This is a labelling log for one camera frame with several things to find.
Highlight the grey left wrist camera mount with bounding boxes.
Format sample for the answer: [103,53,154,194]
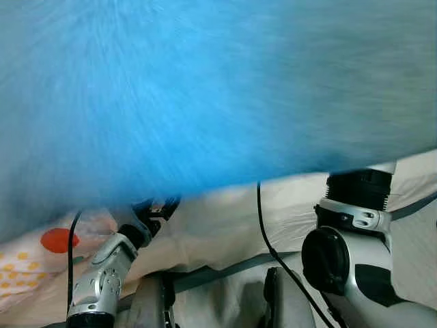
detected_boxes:
[115,205,147,236]

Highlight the pink pillow with orange print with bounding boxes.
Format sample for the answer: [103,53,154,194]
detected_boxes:
[0,208,120,315]

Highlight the grey robot right leg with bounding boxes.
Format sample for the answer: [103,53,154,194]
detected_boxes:
[263,266,322,328]

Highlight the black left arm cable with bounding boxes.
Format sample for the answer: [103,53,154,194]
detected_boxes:
[66,208,84,318]

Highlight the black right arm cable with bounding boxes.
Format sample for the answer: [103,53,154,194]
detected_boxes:
[256,181,339,328]

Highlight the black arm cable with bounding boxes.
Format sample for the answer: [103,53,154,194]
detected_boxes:
[256,181,339,328]
[66,208,84,318]

